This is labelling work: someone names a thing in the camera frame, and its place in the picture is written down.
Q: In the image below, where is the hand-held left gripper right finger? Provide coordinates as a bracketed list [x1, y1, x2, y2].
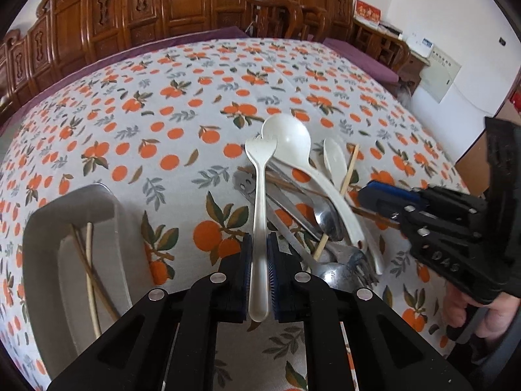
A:
[266, 231, 475, 391]

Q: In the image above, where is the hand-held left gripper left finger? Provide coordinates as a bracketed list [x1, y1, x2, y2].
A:
[48, 233, 254, 391]

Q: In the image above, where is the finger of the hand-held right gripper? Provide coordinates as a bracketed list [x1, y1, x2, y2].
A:
[365, 180, 488, 229]
[357, 189, 490, 304]

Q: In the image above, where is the white plastic fork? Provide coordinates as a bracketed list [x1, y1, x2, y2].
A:
[245, 136, 279, 322]

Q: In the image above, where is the small white plastic spoon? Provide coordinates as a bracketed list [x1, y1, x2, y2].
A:
[323, 137, 385, 276]

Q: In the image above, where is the metal spoon with cutout handle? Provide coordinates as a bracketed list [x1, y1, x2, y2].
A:
[233, 170, 322, 269]

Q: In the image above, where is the large white plastic spoon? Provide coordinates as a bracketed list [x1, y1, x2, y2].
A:
[260, 113, 367, 249]

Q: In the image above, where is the metal tray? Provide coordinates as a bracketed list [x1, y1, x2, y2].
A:
[22, 184, 153, 379]

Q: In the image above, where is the person's right hand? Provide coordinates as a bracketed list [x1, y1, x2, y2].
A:
[442, 283, 518, 340]

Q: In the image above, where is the brown wooden board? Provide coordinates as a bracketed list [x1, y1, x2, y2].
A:
[456, 85, 521, 196]

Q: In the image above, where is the grey fuzzy object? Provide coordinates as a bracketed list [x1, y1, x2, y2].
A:
[397, 83, 414, 109]

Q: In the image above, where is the grey electrical panel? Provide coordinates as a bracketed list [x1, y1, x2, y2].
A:
[415, 47, 462, 104]

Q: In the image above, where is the short purple seat cushion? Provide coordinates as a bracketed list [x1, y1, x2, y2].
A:
[323, 37, 400, 84]

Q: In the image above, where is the wooden side table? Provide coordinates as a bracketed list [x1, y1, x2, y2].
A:
[350, 18, 430, 90]

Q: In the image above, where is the white box with blue label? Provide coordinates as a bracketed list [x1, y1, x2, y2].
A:
[407, 33, 438, 60]

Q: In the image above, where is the red desk calendar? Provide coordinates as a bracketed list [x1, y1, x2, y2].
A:
[353, 0, 383, 25]

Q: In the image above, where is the carved wooden armchair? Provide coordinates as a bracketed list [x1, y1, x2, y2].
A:
[244, 0, 355, 43]

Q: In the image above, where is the long purple seat cushion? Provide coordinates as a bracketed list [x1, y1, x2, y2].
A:
[0, 25, 247, 131]

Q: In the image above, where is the carved wooden bench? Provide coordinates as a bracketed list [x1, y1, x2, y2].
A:
[0, 0, 261, 127]

